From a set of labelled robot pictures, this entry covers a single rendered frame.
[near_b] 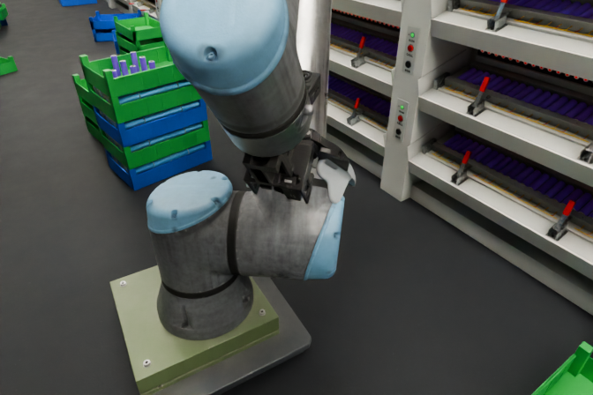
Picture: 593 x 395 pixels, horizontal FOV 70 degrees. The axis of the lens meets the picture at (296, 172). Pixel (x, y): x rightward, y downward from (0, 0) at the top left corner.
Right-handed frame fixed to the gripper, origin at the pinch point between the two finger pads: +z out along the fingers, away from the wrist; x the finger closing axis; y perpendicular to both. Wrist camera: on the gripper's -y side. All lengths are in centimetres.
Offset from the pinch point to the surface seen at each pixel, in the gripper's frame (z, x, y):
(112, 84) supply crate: 34, -68, -28
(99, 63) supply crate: 42, -83, -39
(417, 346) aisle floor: 42, 23, 19
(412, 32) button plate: 34, 10, -54
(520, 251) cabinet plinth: 57, 45, -9
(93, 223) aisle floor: 51, -70, 9
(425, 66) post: 39, 15, -48
